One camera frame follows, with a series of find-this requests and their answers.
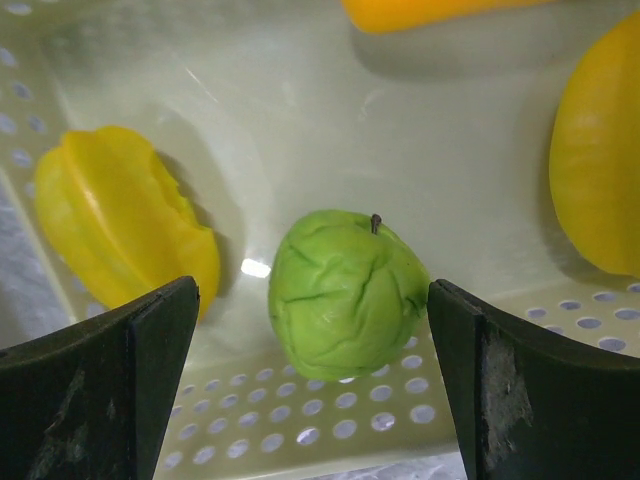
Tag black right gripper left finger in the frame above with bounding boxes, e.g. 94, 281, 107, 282
1, 276, 200, 479

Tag pale green plastic basket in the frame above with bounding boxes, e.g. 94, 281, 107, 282
1, 1, 639, 479

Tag yellow toy fruit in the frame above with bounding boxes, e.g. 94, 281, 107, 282
34, 125, 221, 316

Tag green toy round vegetable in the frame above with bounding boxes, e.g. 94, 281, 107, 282
268, 209, 431, 381

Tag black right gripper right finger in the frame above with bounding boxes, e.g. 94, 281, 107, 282
428, 279, 639, 479

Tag orange toy mango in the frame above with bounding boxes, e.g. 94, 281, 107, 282
341, 0, 546, 34

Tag yellow toy starfruit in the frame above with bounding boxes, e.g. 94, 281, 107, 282
549, 13, 639, 276

